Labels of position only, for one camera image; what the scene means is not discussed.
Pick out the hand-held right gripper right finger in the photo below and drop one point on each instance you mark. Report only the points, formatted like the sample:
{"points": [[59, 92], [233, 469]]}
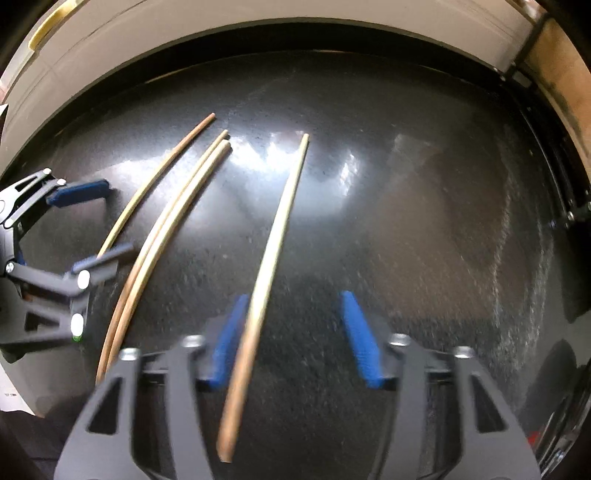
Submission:
{"points": [[362, 341]]}

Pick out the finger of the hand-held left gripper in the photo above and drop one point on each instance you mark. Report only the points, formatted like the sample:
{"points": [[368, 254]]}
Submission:
{"points": [[81, 191], [55, 288]]}

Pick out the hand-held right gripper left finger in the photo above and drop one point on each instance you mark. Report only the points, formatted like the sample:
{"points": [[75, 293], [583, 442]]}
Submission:
{"points": [[228, 341]]}

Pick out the wooden chopstick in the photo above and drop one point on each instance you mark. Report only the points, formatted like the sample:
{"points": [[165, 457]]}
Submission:
{"points": [[152, 178], [212, 147], [259, 300], [216, 158]]}

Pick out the yellow object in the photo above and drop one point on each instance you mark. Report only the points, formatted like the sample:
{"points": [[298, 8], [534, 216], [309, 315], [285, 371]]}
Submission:
{"points": [[46, 30]]}

